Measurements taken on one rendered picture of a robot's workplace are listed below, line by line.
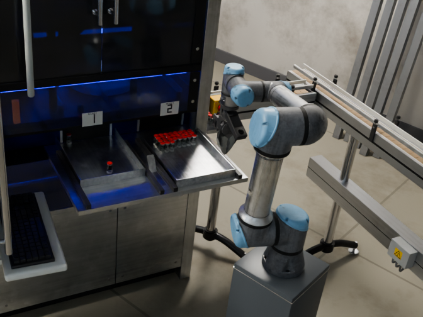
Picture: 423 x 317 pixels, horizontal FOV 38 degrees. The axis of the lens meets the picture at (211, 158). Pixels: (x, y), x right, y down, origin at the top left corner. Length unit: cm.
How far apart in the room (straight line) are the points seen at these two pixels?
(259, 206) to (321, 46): 339
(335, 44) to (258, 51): 78
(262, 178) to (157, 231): 119
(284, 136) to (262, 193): 23
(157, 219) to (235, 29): 308
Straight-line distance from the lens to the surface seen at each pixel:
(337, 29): 512
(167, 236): 302
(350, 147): 312
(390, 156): 286
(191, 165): 250
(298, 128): 177
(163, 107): 261
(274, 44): 547
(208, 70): 263
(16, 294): 294
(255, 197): 193
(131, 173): 238
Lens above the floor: 220
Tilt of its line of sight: 31 degrees down
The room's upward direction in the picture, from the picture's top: 7 degrees clockwise
